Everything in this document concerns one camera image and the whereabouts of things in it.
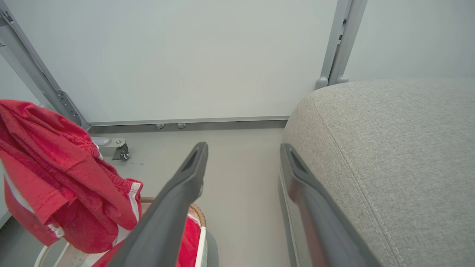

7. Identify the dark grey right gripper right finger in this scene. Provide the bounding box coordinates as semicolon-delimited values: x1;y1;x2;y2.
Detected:
280;143;383;267

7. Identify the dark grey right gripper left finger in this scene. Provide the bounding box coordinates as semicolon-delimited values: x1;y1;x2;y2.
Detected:
108;142;209;267

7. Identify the red clothing with white stripes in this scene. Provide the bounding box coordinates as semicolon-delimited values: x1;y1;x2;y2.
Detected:
0;99;203;267

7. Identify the white laundry basket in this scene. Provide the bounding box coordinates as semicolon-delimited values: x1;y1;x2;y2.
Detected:
34;198;207;267

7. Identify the black caster wheel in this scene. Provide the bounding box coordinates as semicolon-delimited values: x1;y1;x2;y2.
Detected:
112;144;130;161

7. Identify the grey metal partition foot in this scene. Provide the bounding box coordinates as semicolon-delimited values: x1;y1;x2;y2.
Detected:
91;136;127;156

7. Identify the grey fabric sofa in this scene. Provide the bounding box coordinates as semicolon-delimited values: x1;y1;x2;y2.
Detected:
278;78;475;267

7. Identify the grey partition bottom rail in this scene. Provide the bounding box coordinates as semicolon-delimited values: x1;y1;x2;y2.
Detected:
88;116;290;127

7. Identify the grey partition post with hinge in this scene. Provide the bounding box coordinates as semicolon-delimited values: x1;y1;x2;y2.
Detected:
0;9;90;130

